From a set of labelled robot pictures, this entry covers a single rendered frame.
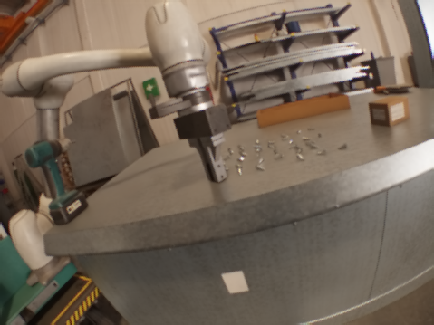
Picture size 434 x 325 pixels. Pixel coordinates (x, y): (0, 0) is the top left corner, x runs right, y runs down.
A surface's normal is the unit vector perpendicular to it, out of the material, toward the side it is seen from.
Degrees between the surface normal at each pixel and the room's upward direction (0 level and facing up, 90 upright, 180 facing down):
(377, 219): 90
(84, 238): 68
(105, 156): 78
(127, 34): 90
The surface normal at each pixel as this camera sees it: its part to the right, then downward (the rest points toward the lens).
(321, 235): -0.07, 0.30
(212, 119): 0.61, 0.04
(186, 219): -0.18, -0.07
